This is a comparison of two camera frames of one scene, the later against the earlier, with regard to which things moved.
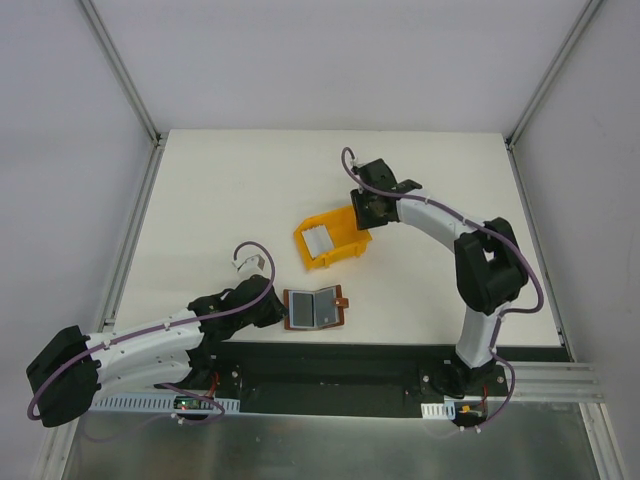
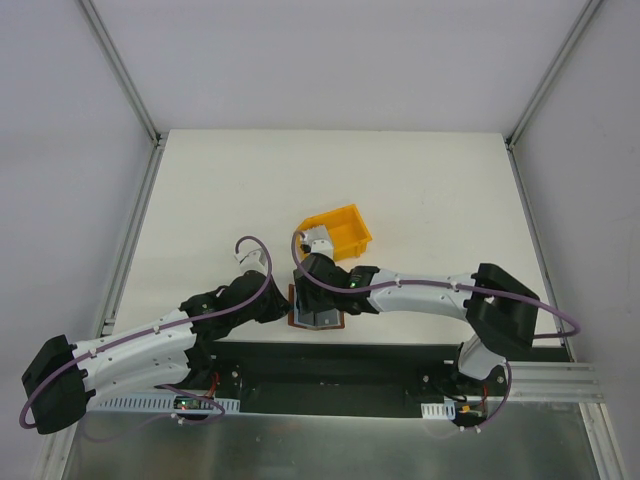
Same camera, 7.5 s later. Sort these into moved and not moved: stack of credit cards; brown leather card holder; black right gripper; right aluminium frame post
Moved: black right gripper
Not moved: brown leather card holder; stack of credit cards; right aluminium frame post
